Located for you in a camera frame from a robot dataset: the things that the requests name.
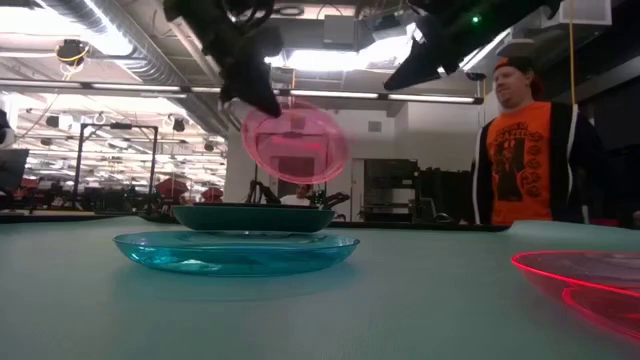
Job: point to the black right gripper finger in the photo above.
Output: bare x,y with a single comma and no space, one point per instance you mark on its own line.
417,70

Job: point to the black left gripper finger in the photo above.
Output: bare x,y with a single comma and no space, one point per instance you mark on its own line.
255,95

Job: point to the clear pink plastic plate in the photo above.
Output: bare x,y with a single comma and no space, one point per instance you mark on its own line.
600,280
300,150

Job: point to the clear cyan plastic plate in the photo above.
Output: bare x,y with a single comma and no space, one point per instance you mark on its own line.
235,257

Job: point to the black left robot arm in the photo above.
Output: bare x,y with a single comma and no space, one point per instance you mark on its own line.
210,15

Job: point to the black storage shelf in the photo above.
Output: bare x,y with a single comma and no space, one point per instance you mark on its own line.
390,175

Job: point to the seated person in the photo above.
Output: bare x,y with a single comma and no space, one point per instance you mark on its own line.
295,200

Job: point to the large dark green plate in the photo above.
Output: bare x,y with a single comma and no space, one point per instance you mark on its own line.
250,219

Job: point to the long ceiling light tube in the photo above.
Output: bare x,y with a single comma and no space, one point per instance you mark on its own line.
125,87

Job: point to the black cabinet unit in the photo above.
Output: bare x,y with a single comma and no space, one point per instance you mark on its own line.
450,195

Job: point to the green table mat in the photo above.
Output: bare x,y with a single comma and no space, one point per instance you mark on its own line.
400,310

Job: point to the dark monitor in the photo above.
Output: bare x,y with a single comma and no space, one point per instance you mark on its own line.
12,170

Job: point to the silver ventilation duct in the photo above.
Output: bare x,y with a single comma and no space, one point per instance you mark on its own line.
125,45

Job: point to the black metal frame stand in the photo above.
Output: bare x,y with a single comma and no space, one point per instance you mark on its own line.
79,165

